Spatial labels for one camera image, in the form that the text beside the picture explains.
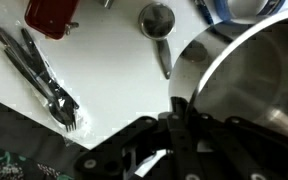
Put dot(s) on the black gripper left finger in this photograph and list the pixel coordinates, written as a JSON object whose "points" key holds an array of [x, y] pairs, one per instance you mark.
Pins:
{"points": [[179, 133]]}

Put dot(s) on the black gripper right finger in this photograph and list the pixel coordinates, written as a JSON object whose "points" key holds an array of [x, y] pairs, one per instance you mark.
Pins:
{"points": [[244, 153]]}

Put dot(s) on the stainless steel pot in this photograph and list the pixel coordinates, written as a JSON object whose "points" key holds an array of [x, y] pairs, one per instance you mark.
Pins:
{"points": [[250, 66]]}

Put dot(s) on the round steel scoop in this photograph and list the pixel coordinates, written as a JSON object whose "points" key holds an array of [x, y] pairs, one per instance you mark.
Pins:
{"points": [[156, 21]]}

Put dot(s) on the blue pen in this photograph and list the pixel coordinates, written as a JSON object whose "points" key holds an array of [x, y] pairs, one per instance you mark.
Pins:
{"points": [[203, 11]]}

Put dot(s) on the blue rimmed dish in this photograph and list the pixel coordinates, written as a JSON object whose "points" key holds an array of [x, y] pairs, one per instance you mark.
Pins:
{"points": [[222, 11]]}

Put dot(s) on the black plastic cutlery pack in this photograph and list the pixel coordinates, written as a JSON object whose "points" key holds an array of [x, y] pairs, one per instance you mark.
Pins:
{"points": [[37, 75]]}

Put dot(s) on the dark floral bench cushion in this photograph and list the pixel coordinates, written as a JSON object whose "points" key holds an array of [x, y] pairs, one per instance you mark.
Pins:
{"points": [[20, 156]]}

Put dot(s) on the red case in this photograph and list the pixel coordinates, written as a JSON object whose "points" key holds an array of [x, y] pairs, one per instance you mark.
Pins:
{"points": [[49, 15]]}

